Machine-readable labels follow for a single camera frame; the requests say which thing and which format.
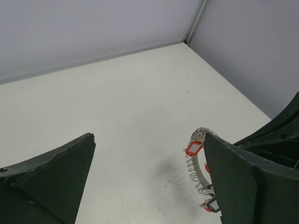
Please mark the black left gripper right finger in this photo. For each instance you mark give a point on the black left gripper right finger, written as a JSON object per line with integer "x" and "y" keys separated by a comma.
{"x": 250, "y": 189}

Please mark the red tag key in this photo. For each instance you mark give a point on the red tag key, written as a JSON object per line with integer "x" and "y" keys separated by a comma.
{"x": 204, "y": 206}

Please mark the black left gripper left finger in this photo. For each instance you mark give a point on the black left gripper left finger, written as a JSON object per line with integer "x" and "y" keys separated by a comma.
{"x": 47, "y": 189}

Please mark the right aluminium frame post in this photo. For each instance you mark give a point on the right aluminium frame post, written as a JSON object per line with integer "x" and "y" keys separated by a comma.
{"x": 195, "y": 21}

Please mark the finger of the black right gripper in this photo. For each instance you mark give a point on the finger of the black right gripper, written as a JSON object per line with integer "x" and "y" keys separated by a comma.
{"x": 281, "y": 146}
{"x": 283, "y": 119}

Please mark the black key tag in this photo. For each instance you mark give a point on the black key tag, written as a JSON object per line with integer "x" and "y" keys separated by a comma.
{"x": 212, "y": 205}

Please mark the red key tag on ring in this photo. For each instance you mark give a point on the red key tag on ring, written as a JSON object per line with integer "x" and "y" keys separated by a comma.
{"x": 194, "y": 148}

